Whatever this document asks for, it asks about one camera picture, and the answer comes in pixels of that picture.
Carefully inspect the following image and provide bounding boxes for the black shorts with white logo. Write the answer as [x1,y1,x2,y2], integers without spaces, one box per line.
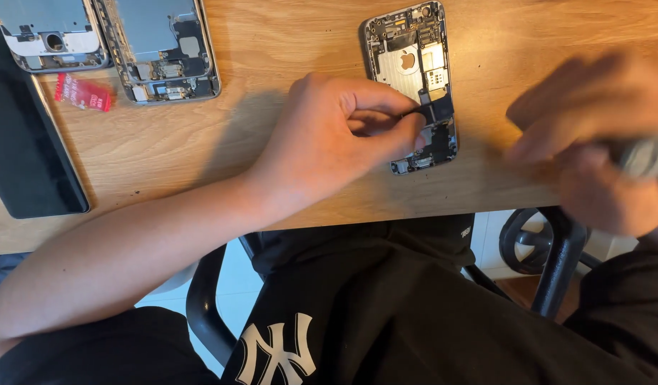
[0,213,658,385]

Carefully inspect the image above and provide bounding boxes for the phone chassis with round hole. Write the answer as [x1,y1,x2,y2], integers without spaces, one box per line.
[0,0,111,74]

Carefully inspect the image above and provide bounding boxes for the person's left hand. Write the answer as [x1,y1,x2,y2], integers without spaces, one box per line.
[248,72,429,216]

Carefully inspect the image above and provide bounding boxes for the large opened grey phone chassis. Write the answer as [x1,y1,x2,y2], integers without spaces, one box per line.
[92,0,223,106]

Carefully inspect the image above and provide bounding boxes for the black tablet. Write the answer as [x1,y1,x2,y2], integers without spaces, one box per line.
[0,24,91,220]

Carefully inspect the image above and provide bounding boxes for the small black phone component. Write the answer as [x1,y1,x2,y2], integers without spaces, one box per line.
[409,96,455,125]

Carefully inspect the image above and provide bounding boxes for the person's right hand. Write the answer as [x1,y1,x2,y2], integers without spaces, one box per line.
[503,50,658,239]

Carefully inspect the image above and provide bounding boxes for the red foil packet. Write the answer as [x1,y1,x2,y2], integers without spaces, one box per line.
[54,73,113,113]

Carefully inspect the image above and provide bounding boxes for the dark quilted cloth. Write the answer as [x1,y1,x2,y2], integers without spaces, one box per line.
[0,252,32,312]

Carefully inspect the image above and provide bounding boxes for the silver metal tool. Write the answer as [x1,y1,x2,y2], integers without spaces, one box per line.
[615,138,658,180]

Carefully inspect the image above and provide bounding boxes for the black round wheel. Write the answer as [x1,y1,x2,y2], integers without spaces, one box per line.
[498,208,555,276]

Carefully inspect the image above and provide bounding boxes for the opened silver phone chassis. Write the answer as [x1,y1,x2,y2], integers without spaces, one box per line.
[360,0,459,175]

